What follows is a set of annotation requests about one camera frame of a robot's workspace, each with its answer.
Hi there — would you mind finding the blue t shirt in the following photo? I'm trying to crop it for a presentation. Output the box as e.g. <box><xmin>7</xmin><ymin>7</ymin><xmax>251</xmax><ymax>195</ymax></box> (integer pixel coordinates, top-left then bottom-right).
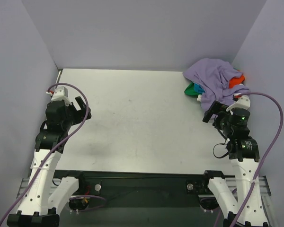
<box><xmin>194</xmin><ymin>84</ymin><xmax>205</xmax><ymax>94</ymax></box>

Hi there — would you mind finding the aluminium frame rail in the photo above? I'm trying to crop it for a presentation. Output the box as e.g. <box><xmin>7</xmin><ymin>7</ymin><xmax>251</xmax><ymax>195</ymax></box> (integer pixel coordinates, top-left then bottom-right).
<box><xmin>16</xmin><ymin>175</ymin><xmax>272</xmax><ymax>199</ymax></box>

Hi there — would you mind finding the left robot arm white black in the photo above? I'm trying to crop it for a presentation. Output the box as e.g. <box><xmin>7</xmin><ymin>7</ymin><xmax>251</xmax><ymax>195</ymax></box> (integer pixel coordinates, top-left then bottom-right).
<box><xmin>7</xmin><ymin>95</ymin><xmax>91</xmax><ymax>227</ymax></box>

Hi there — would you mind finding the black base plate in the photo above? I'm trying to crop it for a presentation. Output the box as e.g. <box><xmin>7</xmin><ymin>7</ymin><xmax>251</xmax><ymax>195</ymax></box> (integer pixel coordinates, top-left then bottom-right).
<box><xmin>54</xmin><ymin>170</ymin><xmax>218</xmax><ymax>211</ymax></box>

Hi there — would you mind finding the white t shirt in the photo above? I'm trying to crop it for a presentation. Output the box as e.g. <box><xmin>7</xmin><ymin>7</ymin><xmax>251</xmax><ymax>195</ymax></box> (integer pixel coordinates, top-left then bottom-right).
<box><xmin>197</xmin><ymin>94</ymin><xmax>204</xmax><ymax>103</ymax></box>

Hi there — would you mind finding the purple t shirt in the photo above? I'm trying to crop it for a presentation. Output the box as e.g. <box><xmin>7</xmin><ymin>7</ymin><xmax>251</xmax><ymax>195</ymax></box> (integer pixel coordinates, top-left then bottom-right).
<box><xmin>183</xmin><ymin>58</ymin><xmax>249</xmax><ymax>111</ymax></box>

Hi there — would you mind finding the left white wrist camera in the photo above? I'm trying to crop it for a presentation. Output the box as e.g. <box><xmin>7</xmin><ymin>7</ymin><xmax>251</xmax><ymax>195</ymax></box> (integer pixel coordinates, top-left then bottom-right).
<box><xmin>46</xmin><ymin>86</ymin><xmax>71</xmax><ymax>106</ymax></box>

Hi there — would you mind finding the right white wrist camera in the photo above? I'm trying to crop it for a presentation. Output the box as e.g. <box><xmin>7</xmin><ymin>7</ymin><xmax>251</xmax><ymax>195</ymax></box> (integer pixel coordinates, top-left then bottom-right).
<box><xmin>226</xmin><ymin>93</ymin><xmax>250</xmax><ymax>112</ymax></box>

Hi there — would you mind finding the green t shirt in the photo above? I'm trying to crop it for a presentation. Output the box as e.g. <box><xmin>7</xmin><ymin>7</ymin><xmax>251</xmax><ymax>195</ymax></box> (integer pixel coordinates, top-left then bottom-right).
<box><xmin>184</xmin><ymin>83</ymin><xmax>199</xmax><ymax>96</ymax></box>

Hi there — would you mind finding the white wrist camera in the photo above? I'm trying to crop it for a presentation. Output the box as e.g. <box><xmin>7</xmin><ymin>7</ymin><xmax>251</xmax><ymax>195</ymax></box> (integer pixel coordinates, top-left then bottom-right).
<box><xmin>226</xmin><ymin>93</ymin><xmax>250</xmax><ymax>112</ymax></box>
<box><xmin>46</xmin><ymin>86</ymin><xmax>71</xmax><ymax>106</ymax></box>

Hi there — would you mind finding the orange t shirt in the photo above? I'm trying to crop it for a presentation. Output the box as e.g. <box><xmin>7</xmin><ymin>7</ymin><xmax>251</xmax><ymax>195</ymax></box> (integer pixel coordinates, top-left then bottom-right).
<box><xmin>229</xmin><ymin>74</ymin><xmax>245</xmax><ymax>88</ymax></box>

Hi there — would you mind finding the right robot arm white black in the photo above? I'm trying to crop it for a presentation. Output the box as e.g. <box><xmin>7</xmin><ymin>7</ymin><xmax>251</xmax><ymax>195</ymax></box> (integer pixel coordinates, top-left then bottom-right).
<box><xmin>200</xmin><ymin>101</ymin><xmax>269</xmax><ymax>227</ymax></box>

